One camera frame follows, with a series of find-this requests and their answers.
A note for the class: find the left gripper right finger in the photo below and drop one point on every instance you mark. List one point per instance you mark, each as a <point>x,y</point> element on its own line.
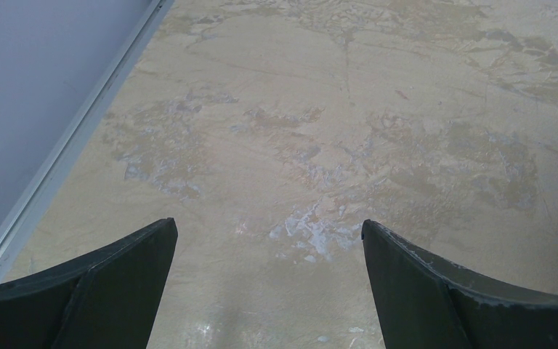
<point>426,301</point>

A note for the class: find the aluminium frame rail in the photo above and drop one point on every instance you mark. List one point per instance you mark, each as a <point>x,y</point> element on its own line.
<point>61,65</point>

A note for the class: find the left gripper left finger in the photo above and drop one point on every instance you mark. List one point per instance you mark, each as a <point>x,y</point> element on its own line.
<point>107,298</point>

